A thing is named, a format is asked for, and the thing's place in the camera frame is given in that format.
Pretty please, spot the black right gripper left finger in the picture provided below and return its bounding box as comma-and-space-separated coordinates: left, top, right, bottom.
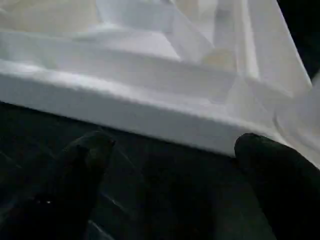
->
0, 130, 116, 240

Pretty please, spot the black work mat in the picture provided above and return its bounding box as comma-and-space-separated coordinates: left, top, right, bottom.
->
0, 0, 320, 240

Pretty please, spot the white plastic table top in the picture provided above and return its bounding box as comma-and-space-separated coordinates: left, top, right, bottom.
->
0, 0, 320, 159

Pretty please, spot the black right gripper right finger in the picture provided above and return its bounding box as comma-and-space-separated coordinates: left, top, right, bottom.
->
233, 132, 320, 240

